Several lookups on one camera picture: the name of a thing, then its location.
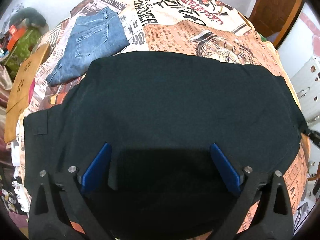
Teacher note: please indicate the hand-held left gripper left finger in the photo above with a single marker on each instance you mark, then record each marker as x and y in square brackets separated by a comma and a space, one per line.
[98, 165]

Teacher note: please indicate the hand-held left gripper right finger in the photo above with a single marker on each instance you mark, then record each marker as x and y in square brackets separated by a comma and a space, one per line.
[223, 167]

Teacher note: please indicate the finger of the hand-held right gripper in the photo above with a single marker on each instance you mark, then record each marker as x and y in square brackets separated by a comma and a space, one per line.
[314, 136]

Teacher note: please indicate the black pants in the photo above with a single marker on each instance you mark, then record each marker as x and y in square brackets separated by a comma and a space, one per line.
[175, 100]

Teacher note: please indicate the dark floral cloth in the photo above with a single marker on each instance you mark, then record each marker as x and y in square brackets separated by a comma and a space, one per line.
[10, 195]

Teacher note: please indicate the brown cardboard box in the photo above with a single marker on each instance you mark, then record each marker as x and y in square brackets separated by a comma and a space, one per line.
[22, 90]

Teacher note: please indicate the wooden framed mirror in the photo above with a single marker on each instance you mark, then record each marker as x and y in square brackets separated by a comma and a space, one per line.
[305, 30]

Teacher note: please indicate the pink satin curtain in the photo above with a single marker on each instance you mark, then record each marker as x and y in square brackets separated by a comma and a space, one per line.
[3, 92]

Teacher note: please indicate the blue denim jeans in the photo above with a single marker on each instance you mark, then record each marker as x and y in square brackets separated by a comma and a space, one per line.
[92, 40]

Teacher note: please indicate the brown wooden door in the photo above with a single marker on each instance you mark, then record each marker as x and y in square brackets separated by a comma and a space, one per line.
[272, 5]

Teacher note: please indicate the green patterned bag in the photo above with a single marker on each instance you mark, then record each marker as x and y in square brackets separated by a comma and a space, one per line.
[25, 47]

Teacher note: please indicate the printed newspaper pattern blanket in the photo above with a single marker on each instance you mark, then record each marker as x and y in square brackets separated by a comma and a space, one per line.
[200, 30]

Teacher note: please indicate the orange box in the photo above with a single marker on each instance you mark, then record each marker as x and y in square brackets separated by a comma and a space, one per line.
[15, 36]

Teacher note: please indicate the grey plush toy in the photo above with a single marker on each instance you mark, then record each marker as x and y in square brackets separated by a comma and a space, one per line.
[30, 15]

